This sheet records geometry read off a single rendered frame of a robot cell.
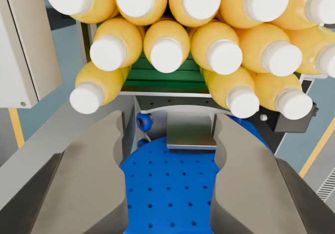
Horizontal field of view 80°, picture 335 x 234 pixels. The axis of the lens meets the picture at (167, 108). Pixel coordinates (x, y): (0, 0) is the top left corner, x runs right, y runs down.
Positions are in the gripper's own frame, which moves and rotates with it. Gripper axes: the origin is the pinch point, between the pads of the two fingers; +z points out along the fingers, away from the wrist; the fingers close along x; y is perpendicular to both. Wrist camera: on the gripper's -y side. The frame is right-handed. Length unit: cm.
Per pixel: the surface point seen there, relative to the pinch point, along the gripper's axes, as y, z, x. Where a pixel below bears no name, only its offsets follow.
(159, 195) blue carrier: 21.5, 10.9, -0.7
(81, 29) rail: -1.5, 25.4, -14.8
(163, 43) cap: -2.0, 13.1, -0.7
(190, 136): 17.0, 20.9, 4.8
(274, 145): 87, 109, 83
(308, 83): 38, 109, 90
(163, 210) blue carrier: 21.5, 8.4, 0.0
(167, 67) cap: 1.0, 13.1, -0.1
